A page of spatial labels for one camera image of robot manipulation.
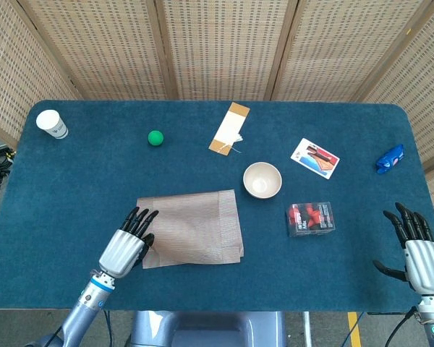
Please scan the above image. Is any clear box with red items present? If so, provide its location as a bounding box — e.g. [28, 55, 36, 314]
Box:
[285, 201, 336, 238]

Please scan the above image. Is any woven folding screen panel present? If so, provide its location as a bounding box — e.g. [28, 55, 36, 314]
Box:
[155, 0, 298, 101]
[17, 0, 178, 101]
[0, 0, 82, 145]
[269, 0, 434, 103]
[359, 0, 434, 221]

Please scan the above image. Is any blue snack packet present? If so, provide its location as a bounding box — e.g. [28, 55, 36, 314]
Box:
[375, 144, 406, 176]

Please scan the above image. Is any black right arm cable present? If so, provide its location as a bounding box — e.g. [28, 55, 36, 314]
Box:
[386, 306, 419, 347]

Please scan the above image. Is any dark cable under table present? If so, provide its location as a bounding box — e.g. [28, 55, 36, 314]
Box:
[103, 309, 114, 347]

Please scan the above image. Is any colourful printed card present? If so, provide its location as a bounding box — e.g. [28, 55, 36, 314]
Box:
[290, 137, 341, 181]

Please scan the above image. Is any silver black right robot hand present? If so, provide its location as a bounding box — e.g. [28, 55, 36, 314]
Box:
[372, 202, 434, 296]

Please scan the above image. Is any metal table leg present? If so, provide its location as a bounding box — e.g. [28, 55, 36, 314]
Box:
[302, 311, 313, 347]

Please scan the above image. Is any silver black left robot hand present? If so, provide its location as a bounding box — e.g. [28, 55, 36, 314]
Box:
[98, 206, 159, 279]

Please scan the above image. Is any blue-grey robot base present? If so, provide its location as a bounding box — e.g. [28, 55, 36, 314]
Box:
[128, 309, 287, 347]

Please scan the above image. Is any brown white paper sleeve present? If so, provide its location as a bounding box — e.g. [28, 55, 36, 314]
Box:
[208, 101, 251, 157]

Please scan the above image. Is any brown woven placemat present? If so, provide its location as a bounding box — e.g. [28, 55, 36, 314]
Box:
[136, 188, 245, 270]

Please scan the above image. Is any green ball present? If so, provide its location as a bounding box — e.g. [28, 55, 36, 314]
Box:
[147, 130, 165, 147]

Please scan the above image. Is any beige round bowl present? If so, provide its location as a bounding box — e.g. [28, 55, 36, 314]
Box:
[242, 161, 283, 200]

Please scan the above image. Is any white paper cup blue logo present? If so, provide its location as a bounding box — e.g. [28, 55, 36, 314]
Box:
[35, 109, 69, 140]

